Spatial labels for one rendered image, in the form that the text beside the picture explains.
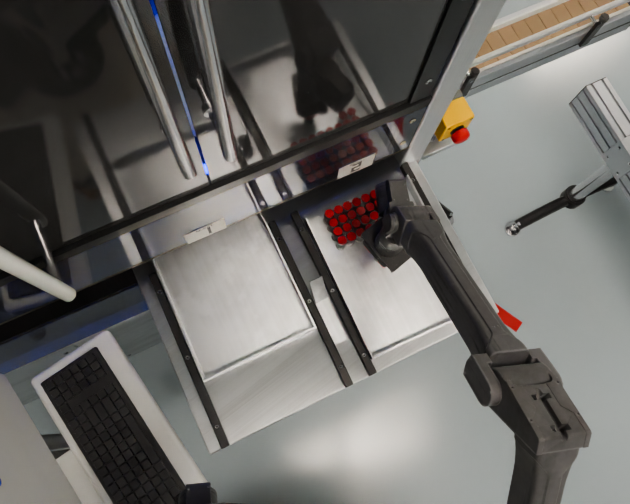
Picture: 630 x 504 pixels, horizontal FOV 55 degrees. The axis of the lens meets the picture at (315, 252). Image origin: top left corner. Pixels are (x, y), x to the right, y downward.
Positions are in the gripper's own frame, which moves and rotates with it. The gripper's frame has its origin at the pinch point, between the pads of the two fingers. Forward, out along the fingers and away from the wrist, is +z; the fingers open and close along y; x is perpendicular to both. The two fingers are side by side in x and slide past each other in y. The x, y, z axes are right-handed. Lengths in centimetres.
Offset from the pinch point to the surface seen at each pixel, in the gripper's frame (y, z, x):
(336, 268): 4.1, 4.3, 8.7
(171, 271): 26.6, 4.9, 37.5
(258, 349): 1.1, 4.3, 33.3
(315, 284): 3.8, -0.2, 15.5
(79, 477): 5, 13, 79
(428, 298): -14.1, 3.9, -2.8
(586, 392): -80, 91, -51
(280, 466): -28, 92, 50
